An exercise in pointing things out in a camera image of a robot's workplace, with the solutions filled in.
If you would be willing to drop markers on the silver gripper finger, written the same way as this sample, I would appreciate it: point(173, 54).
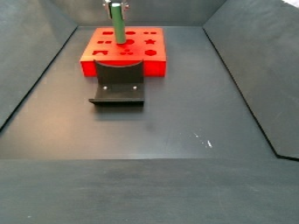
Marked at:
point(125, 8)
point(106, 4)

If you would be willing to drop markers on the green round peg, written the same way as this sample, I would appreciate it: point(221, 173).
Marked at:
point(118, 22)

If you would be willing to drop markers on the red shape sorter block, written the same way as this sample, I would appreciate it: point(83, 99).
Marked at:
point(145, 46)

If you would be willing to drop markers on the black curved holder bracket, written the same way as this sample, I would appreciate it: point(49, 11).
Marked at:
point(119, 78)

